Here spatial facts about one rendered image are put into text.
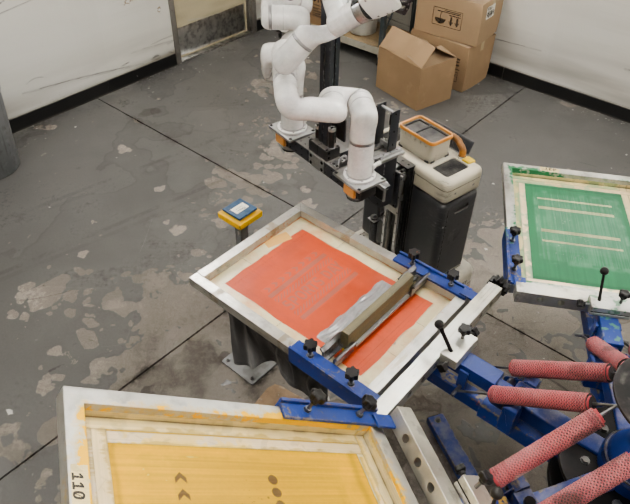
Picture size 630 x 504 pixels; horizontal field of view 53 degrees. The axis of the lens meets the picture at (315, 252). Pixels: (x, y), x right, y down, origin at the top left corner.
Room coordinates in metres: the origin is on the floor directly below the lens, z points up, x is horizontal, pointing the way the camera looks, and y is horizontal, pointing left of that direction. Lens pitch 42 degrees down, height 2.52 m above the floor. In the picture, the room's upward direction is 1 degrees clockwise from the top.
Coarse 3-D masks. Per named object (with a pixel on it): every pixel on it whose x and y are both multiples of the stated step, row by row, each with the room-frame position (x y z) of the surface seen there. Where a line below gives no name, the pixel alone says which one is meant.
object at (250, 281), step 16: (240, 272) 1.64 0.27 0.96; (256, 272) 1.64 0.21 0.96; (272, 272) 1.64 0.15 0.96; (240, 288) 1.56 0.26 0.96; (256, 288) 1.56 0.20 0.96; (272, 304) 1.49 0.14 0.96; (336, 304) 1.49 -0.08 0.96; (288, 320) 1.41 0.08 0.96; (304, 320) 1.41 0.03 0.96; (320, 320) 1.42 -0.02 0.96; (304, 336) 1.34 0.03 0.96; (368, 336) 1.35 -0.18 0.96; (384, 336) 1.35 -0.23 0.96; (352, 352) 1.28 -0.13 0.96; (368, 352) 1.28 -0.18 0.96; (384, 352) 1.28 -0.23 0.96; (368, 368) 1.22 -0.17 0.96
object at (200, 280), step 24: (288, 216) 1.93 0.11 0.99; (312, 216) 1.93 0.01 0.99; (264, 240) 1.81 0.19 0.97; (360, 240) 1.79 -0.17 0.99; (216, 264) 1.64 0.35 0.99; (216, 288) 1.52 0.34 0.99; (432, 288) 1.57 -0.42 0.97; (240, 312) 1.41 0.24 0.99; (456, 312) 1.44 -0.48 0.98; (264, 336) 1.34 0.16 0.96; (288, 336) 1.31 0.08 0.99; (432, 336) 1.33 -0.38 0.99; (408, 360) 1.23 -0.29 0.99; (384, 384) 1.13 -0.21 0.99
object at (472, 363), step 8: (464, 360) 1.19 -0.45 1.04; (472, 360) 1.19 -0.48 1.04; (480, 360) 1.19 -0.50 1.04; (456, 368) 1.18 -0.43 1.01; (464, 368) 1.17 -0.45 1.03; (472, 368) 1.16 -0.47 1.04; (480, 368) 1.16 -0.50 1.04; (488, 368) 1.16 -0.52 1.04; (496, 368) 1.16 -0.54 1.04; (472, 376) 1.15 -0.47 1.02; (480, 376) 1.13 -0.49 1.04; (488, 376) 1.13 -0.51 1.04; (496, 376) 1.13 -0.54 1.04; (480, 384) 1.13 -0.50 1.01; (488, 384) 1.11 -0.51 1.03
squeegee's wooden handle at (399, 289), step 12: (408, 276) 1.53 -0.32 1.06; (396, 288) 1.47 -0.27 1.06; (408, 288) 1.52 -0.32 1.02; (384, 300) 1.41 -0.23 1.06; (396, 300) 1.46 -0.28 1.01; (372, 312) 1.36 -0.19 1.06; (384, 312) 1.41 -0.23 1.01; (360, 324) 1.31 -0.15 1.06; (372, 324) 1.36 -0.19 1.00; (348, 336) 1.26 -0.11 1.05; (360, 336) 1.31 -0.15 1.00
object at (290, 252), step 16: (288, 240) 1.82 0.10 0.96; (304, 240) 1.83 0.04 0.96; (320, 240) 1.83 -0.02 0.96; (272, 256) 1.73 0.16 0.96; (288, 256) 1.73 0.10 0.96; (304, 256) 1.73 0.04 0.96; (336, 256) 1.74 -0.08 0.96; (368, 272) 1.65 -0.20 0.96; (352, 288) 1.57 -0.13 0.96; (368, 288) 1.57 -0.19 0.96; (352, 304) 1.49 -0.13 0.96; (416, 304) 1.50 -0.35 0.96; (400, 320) 1.42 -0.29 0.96; (416, 320) 1.42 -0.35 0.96
